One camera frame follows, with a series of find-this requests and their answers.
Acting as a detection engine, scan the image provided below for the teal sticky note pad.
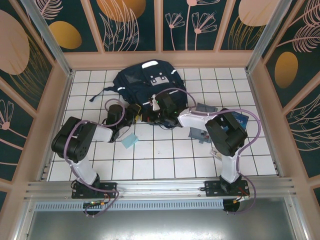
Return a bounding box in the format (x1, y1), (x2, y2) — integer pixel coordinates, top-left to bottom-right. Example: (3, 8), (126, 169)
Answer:
(121, 133), (140, 150)

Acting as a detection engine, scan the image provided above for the navy blue backpack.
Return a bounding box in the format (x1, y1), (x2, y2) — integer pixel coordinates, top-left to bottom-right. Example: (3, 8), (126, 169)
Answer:
(89, 59), (187, 130)

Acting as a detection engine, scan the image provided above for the grey pencil case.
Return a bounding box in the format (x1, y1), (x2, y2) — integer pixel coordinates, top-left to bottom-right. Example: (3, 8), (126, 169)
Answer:
(187, 101), (218, 145)

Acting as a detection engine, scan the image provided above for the blue book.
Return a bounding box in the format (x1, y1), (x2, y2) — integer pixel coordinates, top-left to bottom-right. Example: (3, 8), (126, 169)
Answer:
(229, 111), (250, 132)

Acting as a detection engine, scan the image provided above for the grey metal sheet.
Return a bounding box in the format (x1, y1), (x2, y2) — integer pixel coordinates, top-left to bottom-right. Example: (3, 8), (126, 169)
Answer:
(24, 197), (301, 240)

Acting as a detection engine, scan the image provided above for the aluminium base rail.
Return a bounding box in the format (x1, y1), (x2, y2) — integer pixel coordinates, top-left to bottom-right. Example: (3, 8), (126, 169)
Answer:
(23, 176), (299, 201)

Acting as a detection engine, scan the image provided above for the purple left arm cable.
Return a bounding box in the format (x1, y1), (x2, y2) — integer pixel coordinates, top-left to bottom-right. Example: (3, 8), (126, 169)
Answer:
(62, 98), (126, 219)

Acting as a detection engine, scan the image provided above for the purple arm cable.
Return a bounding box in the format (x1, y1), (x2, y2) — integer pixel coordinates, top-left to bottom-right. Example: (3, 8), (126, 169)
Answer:
(62, 98), (126, 219)
(154, 87), (262, 216)

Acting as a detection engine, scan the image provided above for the grey slotted cable duct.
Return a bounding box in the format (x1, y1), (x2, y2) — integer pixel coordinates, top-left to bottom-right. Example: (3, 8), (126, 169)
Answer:
(33, 199), (226, 212)

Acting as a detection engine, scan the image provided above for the metal side bracket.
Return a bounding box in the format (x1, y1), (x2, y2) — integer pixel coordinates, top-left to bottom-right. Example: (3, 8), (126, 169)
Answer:
(39, 159), (52, 181)
(273, 159), (286, 179)

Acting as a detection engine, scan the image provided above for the aluminium corner post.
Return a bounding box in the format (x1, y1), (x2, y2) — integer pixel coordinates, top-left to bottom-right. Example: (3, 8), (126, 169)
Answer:
(19, 0), (75, 76)
(246, 0), (287, 73)

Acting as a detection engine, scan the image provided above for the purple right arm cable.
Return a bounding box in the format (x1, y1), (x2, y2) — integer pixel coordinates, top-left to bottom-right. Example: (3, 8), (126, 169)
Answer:
(154, 87), (262, 216)

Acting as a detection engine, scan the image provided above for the aluminium frame bar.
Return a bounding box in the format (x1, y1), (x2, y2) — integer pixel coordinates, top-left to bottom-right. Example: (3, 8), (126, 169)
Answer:
(13, 199), (37, 240)
(284, 192), (308, 240)

